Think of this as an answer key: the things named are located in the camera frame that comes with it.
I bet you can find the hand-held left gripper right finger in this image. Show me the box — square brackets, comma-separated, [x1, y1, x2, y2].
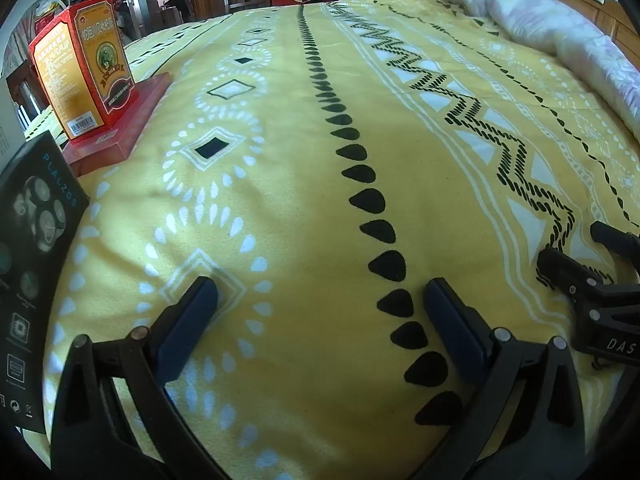
[422, 278, 588, 480]

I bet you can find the flat red box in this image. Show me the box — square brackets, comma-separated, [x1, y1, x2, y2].
[62, 72, 172, 178]

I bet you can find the wooden headboard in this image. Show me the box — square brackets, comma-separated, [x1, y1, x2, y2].
[515, 0, 640, 61]

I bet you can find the round folding table top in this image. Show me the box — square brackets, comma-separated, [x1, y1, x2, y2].
[12, 0, 101, 61]

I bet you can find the lavender quilt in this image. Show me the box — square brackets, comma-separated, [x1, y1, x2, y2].
[432, 0, 640, 143]

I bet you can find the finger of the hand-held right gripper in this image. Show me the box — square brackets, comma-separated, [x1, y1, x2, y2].
[536, 247, 617, 311]
[590, 221, 640, 266]

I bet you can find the dark wooden chair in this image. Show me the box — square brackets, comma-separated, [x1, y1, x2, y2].
[5, 59, 52, 133]

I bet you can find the orange upright carton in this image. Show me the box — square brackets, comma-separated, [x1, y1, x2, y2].
[28, 0, 135, 141]

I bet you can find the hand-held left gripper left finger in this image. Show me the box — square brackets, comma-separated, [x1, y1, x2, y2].
[50, 276, 236, 480]

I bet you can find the black printed box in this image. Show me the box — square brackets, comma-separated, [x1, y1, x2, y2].
[0, 131, 91, 433]

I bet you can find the yellow patterned bedsheet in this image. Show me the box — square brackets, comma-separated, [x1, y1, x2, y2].
[42, 0, 640, 480]

